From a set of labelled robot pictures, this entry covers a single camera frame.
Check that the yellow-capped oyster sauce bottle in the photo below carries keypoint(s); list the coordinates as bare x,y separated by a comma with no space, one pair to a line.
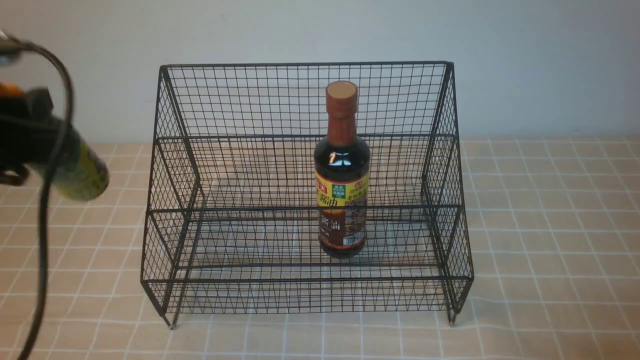
91,173

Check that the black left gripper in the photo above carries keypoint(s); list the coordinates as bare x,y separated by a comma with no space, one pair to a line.
28,135

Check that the black wire mesh shelf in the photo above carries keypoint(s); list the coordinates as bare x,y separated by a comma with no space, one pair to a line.
238,219

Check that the brown-capped soy sauce bottle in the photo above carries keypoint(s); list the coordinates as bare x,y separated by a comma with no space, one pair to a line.
342,175

